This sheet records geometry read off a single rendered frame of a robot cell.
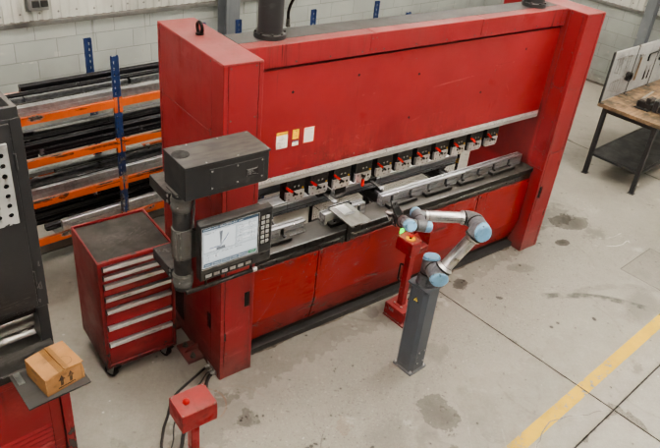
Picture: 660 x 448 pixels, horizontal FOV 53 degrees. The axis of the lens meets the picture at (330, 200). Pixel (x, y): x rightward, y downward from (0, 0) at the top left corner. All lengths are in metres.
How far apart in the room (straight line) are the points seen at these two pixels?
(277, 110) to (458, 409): 2.41
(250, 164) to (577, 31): 3.31
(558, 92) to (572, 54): 0.35
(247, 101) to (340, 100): 0.88
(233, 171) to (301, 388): 1.95
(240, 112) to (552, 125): 3.22
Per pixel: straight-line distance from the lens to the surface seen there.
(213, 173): 3.39
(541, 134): 6.22
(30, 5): 7.72
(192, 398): 3.69
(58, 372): 3.49
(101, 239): 4.54
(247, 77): 3.70
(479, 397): 5.06
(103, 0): 8.13
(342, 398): 4.82
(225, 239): 3.61
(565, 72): 5.99
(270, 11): 4.00
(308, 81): 4.22
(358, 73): 4.45
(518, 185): 6.27
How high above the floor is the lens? 3.51
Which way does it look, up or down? 30 degrees down
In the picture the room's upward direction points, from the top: 6 degrees clockwise
